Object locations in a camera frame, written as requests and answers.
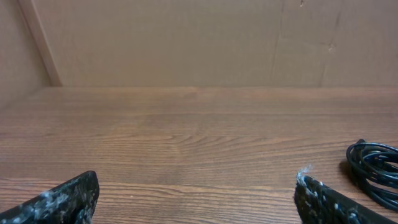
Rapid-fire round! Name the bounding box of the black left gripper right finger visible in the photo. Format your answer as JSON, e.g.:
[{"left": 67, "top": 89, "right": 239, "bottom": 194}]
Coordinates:
[{"left": 294, "top": 169, "right": 397, "bottom": 224}]

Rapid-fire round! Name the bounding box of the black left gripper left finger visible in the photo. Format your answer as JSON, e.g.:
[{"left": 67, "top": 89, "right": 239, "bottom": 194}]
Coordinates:
[{"left": 1, "top": 170, "right": 100, "bottom": 224}]

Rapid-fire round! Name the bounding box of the black usb cable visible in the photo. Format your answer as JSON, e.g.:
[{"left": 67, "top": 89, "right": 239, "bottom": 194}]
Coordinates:
[{"left": 345, "top": 138, "right": 398, "bottom": 212}]

